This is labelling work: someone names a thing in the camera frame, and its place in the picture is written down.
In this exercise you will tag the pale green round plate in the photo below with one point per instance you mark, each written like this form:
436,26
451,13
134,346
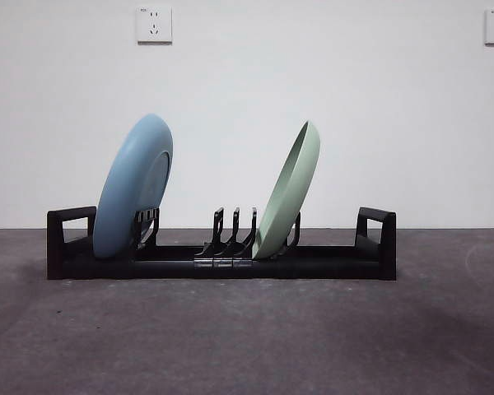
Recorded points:
288,193

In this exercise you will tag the blue round plate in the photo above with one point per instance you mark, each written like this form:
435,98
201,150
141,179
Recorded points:
123,197

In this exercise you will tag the black plate rack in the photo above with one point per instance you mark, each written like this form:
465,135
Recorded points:
333,267

